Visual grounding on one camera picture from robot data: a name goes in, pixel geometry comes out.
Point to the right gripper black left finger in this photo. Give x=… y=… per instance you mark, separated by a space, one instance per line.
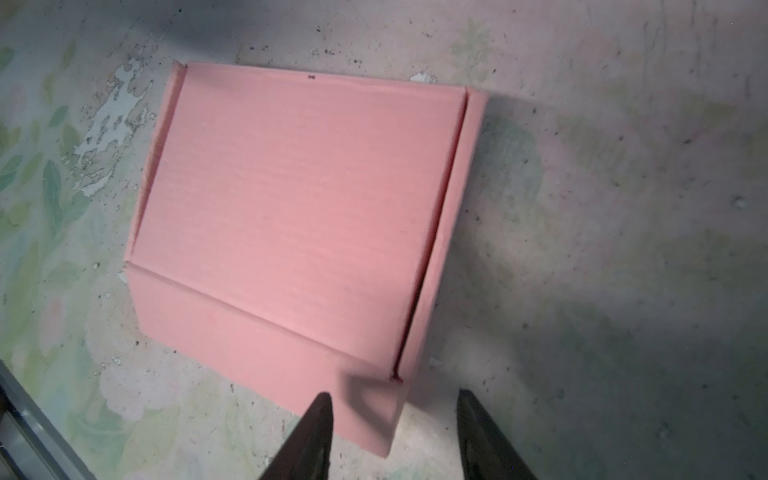
x=306 y=452

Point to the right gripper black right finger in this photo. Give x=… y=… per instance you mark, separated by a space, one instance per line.
x=485 y=451

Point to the pink paper box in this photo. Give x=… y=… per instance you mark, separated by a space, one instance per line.
x=291 y=231

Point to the aluminium front rail frame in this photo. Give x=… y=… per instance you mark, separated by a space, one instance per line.
x=31 y=447

